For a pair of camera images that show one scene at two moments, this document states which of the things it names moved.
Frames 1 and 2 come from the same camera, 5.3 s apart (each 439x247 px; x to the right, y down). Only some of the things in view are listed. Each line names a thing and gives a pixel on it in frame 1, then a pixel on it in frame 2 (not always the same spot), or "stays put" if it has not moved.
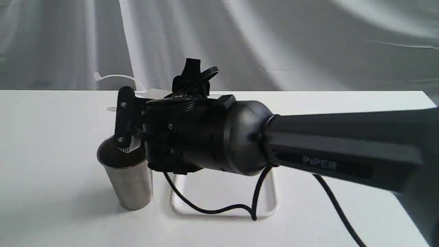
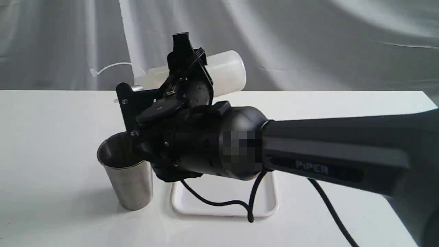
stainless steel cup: x=129 y=173 stays put
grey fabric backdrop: x=256 y=45 stays put
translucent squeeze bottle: x=155 y=94 to x=227 y=69
